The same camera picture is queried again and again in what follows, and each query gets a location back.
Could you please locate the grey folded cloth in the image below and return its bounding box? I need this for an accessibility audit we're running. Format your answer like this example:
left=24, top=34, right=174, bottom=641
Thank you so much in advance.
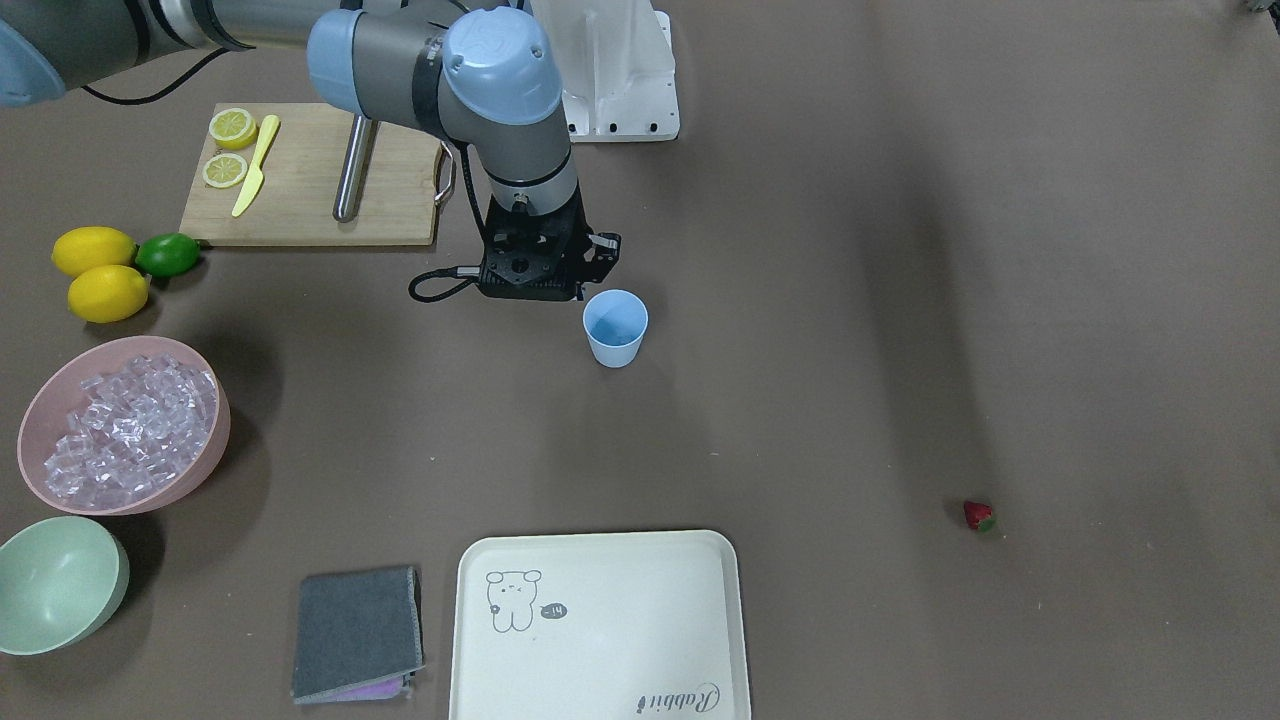
left=291, top=565, right=425, bottom=705

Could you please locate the red strawberry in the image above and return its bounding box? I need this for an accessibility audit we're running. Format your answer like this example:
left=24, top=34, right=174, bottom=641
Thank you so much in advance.
left=963, top=500, right=997, bottom=533

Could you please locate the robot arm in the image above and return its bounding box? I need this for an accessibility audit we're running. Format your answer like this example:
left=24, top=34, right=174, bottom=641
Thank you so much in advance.
left=1, top=1, right=618, bottom=301

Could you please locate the white pedestal column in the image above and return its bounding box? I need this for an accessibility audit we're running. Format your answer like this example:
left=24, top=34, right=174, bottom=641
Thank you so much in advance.
left=531, top=1, right=681, bottom=143

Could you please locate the yellow lemon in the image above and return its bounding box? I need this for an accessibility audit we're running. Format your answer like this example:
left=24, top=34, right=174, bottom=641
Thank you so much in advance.
left=50, top=225, right=137, bottom=278
left=67, top=265, right=148, bottom=324

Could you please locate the light blue cup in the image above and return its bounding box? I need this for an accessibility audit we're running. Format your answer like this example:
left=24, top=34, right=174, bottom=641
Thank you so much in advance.
left=582, top=290, right=650, bottom=369

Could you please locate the yellow plastic knife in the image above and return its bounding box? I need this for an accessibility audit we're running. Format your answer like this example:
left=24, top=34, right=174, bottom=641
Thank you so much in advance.
left=230, top=114, right=282, bottom=218

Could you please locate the steel muddler black cap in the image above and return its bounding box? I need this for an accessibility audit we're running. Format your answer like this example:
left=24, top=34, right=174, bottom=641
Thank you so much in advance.
left=332, top=114, right=379, bottom=224

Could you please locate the green empty bowl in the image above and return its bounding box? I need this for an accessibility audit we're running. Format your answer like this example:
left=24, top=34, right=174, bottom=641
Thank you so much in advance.
left=1, top=516, right=131, bottom=656

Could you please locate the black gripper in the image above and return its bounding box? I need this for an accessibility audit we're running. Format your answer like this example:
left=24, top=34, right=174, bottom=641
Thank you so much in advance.
left=477, top=195, right=593, bottom=301

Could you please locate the lemon slice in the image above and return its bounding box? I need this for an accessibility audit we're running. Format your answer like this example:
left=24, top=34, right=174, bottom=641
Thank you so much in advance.
left=207, top=108, right=259, bottom=151
left=201, top=152, right=250, bottom=190

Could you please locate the pink bowl of ice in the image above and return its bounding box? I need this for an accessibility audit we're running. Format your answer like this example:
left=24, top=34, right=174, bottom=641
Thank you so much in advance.
left=17, top=336, right=230, bottom=516

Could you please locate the cream rabbit tray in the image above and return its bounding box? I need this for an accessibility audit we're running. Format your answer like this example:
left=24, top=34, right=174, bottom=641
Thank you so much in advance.
left=448, top=529, right=753, bottom=719

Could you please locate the green lime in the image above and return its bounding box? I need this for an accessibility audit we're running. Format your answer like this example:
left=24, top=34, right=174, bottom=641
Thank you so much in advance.
left=134, top=232, right=202, bottom=278

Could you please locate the wooden cutting board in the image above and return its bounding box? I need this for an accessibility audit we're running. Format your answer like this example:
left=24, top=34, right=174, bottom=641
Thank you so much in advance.
left=179, top=101, right=452, bottom=249

